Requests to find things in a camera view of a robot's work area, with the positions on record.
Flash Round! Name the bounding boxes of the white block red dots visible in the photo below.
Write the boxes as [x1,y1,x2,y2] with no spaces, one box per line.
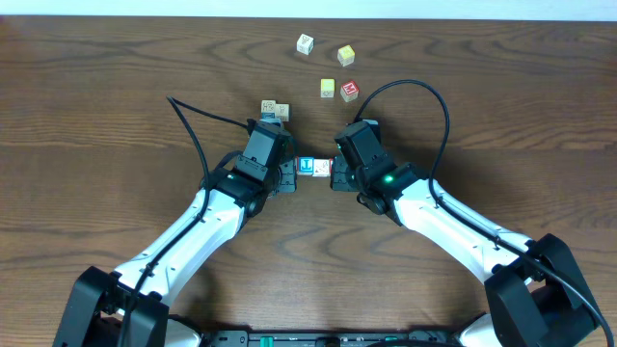
[313,159,330,177]

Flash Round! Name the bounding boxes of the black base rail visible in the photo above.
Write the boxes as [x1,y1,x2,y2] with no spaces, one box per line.
[168,315,483,347]

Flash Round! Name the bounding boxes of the blue J block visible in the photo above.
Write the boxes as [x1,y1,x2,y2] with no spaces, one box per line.
[297,157,314,175]

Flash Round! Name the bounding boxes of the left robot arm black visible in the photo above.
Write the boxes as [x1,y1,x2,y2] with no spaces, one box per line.
[53,120,293,346]

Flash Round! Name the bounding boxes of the yellow block top right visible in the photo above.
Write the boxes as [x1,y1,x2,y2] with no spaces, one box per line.
[337,45,356,67]

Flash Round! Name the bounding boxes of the yellow-green block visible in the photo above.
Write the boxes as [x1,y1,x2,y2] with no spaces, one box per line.
[320,78,335,98]

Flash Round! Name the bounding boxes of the left camera cable black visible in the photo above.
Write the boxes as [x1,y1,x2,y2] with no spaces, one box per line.
[115,95,256,347]

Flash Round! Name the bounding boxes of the white block top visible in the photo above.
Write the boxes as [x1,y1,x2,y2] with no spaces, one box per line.
[296,34,314,55]

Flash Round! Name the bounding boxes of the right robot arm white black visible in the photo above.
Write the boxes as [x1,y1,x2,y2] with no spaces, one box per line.
[332,121,602,346]

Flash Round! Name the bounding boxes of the right camera cable black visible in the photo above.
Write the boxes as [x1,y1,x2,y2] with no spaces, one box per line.
[354,79,616,347]

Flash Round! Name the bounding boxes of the red M block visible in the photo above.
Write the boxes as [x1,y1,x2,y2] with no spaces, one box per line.
[340,80,360,102]

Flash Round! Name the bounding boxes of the camera cable black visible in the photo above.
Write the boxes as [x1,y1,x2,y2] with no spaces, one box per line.
[115,95,256,347]
[354,79,616,347]

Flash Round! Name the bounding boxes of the white block black text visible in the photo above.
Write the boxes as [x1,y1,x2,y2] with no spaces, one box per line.
[275,103,290,122]

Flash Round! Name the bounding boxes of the white block blue picture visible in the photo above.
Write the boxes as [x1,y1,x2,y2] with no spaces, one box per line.
[260,99,277,119]

